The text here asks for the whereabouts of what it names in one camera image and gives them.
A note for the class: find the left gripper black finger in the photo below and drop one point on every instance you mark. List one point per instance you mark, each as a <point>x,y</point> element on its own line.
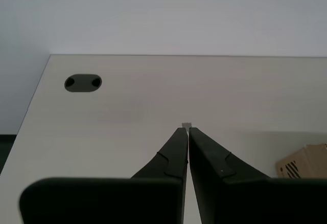
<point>242,201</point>
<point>102,201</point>

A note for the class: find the open brown cardboard box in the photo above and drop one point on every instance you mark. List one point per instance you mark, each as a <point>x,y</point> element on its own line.
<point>306,160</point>

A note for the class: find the grey tape square marker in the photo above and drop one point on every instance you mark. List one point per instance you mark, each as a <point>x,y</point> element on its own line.
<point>186,124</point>

